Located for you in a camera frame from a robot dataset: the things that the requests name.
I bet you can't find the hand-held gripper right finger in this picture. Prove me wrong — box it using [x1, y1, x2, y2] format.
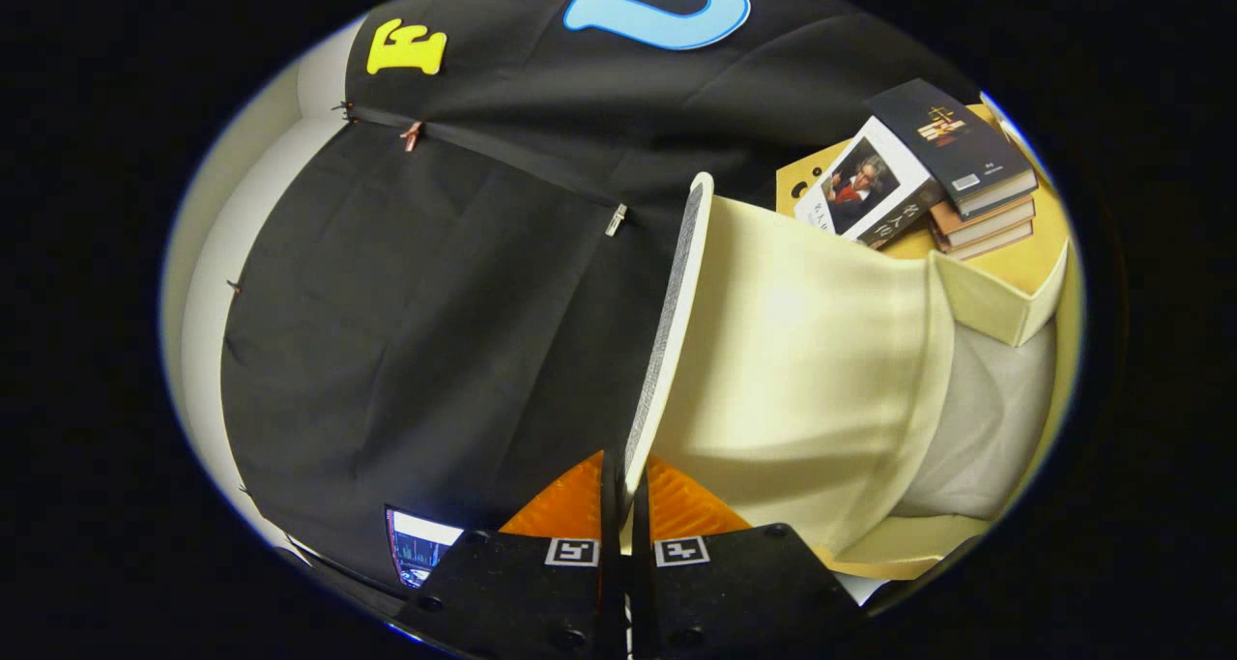
[630, 455, 861, 660]

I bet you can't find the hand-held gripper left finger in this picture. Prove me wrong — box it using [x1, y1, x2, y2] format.
[416, 450, 625, 660]

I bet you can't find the grey fabric storage box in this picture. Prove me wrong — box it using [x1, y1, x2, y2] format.
[623, 172, 1072, 580]

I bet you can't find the computer screen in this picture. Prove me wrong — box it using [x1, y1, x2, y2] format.
[386, 505, 465, 589]

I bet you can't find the brown hardcover book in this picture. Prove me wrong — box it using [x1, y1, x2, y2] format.
[929, 196, 1037, 247]
[939, 220, 1035, 263]

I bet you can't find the dark cover book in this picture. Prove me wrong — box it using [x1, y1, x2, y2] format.
[867, 78, 1040, 219]

